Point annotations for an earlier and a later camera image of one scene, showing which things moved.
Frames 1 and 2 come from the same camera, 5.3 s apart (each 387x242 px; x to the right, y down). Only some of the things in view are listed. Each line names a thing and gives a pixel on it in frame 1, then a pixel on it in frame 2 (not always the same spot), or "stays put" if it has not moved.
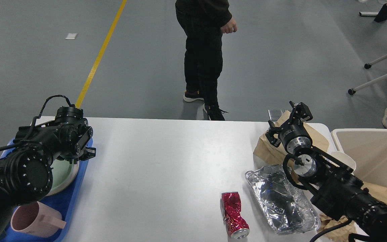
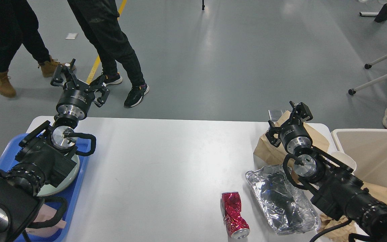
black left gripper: [90, 152] -> [74, 103]
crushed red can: [237, 225] stays put
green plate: [63, 174] stays put
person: [202, 21] -> [98, 19]
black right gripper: [294, 137] stays put
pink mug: [34, 219] stays put
